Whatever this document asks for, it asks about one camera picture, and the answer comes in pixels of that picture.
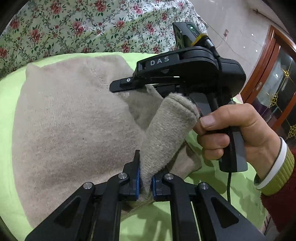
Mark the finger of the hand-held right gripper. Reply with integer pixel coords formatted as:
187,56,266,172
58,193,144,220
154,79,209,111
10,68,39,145
109,78,139,93

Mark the person's right hand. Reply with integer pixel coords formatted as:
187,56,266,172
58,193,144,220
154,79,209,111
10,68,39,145
196,103,281,179

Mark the white red-flowered quilt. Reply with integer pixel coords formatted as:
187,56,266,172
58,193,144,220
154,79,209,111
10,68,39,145
0,0,208,77

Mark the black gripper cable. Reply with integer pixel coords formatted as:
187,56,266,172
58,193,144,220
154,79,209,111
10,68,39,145
227,172,233,204

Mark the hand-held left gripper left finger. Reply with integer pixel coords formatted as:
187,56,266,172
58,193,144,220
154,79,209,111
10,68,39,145
24,150,141,241

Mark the person's right forearm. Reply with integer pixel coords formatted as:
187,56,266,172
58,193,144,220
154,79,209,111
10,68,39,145
253,137,296,232

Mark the beige knit sweater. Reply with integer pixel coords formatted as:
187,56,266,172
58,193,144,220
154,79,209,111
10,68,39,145
11,57,203,229

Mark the light green bed sheet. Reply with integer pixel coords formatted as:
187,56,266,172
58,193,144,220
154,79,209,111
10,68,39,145
0,52,269,241

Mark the wooden glass-door cabinet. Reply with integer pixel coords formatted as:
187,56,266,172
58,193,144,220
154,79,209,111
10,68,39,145
240,24,296,149

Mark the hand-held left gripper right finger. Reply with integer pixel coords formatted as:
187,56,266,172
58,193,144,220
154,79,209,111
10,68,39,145
151,173,266,241

